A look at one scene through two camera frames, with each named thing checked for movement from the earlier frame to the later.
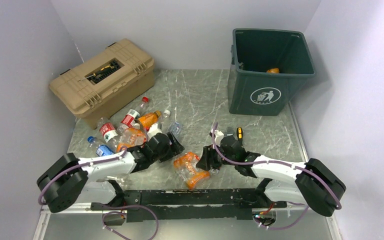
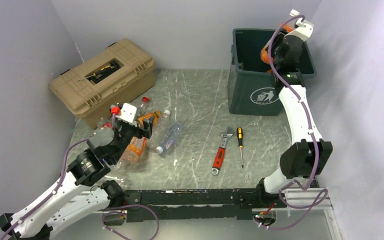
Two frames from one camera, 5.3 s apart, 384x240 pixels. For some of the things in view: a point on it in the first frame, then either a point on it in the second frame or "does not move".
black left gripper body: x=170 y=151 to x=125 y=133
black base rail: x=188 y=205 does not move
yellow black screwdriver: x=239 y=134 does not move
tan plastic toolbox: x=95 y=86 does not move
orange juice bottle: x=149 y=119 does not move
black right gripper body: x=221 y=148 to x=278 y=39
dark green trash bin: x=269 y=69 does not move
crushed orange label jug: x=185 y=166 to x=264 y=53
